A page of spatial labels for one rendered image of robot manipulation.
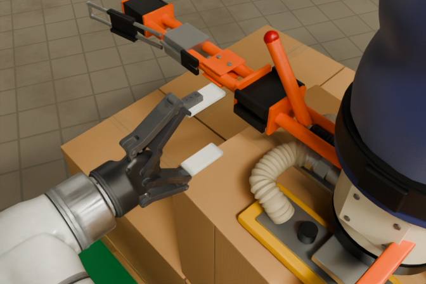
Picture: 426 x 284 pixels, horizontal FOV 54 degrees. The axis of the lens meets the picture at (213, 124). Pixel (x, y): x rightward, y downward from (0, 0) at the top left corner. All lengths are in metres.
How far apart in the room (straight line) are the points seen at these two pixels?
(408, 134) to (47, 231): 0.40
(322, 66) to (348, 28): 1.28
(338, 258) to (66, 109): 1.91
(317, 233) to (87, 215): 0.35
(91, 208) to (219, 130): 0.88
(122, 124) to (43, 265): 0.95
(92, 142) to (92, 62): 1.27
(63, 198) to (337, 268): 0.38
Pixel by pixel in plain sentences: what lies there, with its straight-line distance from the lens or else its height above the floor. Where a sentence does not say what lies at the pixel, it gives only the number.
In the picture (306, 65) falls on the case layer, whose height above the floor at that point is 0.54.
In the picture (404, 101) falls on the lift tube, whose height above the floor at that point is 1.29.
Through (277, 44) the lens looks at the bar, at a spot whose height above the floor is 1.19.
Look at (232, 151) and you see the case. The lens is 0.80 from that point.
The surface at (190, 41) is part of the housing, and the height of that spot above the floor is 1.09.
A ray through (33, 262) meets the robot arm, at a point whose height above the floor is 1.12.
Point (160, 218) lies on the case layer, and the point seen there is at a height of 0.54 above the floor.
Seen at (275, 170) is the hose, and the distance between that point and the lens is 0.67.
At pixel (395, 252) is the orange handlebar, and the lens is 0.57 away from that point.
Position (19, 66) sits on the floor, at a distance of 2.73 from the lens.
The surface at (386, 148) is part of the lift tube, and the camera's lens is 0.46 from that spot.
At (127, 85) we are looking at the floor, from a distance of 2.41.
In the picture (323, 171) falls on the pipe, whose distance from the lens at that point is 0.69.
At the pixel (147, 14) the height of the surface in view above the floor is 1.10.
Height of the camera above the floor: 1.56
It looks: 47 degrees down
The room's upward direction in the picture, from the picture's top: straight up
